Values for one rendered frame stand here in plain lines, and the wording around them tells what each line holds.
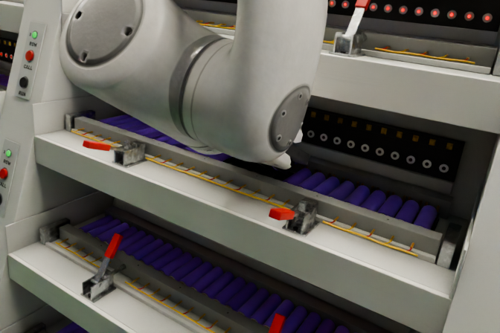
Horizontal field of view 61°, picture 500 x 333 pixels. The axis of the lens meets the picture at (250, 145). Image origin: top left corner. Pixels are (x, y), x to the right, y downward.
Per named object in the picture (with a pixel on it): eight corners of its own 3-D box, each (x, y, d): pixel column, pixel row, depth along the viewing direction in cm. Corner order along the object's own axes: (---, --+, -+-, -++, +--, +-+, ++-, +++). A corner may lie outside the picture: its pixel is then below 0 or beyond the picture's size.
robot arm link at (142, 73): (271, 76, 36) (190, 50, 40) (192, -23, 24) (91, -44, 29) (228, 165, 35) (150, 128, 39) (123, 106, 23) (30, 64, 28)
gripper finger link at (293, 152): (321, 154, 44) (301, 155, 50) (255, 125, 43) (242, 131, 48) (318, 164, 44) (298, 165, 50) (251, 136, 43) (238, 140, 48)
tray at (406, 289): (439, 341, 38) (467, 250, 35) (35, 162, 67) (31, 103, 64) (463, 248, 55) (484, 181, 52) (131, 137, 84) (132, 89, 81)
